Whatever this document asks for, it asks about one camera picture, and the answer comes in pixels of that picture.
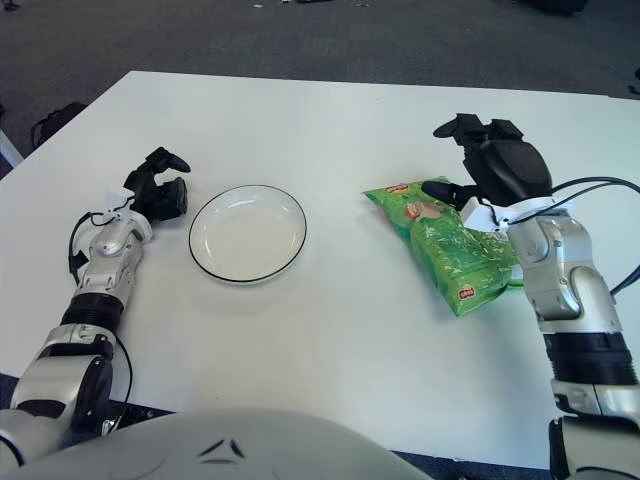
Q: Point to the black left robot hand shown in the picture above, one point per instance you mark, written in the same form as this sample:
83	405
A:
150	195

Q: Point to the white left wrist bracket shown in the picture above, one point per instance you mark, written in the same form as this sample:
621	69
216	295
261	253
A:
114	199

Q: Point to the green snack chips bag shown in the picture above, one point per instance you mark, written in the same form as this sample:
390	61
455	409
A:
445	250

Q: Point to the white table leg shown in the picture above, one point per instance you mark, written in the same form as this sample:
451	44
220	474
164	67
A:
7	147

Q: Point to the large black floor object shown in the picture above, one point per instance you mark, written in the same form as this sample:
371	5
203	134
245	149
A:
555	5

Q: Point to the white plate black rim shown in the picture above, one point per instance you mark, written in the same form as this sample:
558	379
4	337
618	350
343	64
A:
247	237

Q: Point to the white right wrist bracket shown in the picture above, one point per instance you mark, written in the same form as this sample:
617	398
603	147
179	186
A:
475	215

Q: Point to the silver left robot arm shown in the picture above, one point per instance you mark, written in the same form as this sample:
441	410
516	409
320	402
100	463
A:
107	260

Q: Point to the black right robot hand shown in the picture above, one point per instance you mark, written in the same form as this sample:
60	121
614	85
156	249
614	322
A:
510	170

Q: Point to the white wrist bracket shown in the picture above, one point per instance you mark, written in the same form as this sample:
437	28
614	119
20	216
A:
114	199
475	215

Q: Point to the black backpack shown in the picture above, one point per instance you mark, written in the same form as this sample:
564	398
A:
55	120

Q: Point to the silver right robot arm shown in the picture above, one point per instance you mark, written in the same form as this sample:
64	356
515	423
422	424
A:
555	270

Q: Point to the grey robot torso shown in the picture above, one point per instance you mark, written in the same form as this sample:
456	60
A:
150	450

